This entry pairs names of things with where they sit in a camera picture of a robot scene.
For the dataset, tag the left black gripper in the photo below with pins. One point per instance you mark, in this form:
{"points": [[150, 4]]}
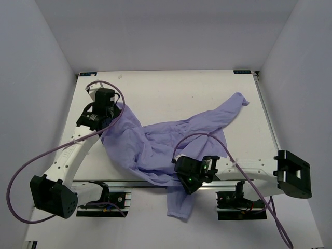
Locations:
{"points": [[116, 111]]}

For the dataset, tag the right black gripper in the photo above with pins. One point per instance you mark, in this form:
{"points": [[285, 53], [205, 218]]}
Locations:
{"points": [[189, 188]]}

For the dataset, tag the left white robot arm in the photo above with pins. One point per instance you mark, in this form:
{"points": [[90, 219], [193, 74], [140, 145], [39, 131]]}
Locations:
{"points": [[54, 192]]}

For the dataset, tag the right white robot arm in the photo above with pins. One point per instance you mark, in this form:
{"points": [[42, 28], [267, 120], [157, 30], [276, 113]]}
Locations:
{"points": [[286, 173]]}

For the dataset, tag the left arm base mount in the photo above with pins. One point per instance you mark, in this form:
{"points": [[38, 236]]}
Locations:
{"points": [[109, 202]]}

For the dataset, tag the blue table label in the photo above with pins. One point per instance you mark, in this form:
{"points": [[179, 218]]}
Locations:
{"points": [[240, 72], [87, 74]]}

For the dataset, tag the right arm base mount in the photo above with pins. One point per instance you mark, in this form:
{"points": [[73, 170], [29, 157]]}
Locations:
{"points": [[231, 205]]}

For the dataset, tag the right blue table label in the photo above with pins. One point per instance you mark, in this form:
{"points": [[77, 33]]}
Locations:
{"points": [[240, 72]]}

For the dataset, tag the left blue table label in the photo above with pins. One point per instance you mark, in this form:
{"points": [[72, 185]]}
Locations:
{"points": [[87, 74]]}

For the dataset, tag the purple jacket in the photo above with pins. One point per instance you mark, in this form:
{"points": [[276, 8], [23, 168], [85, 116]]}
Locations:
{"points": [[147, 151]]}

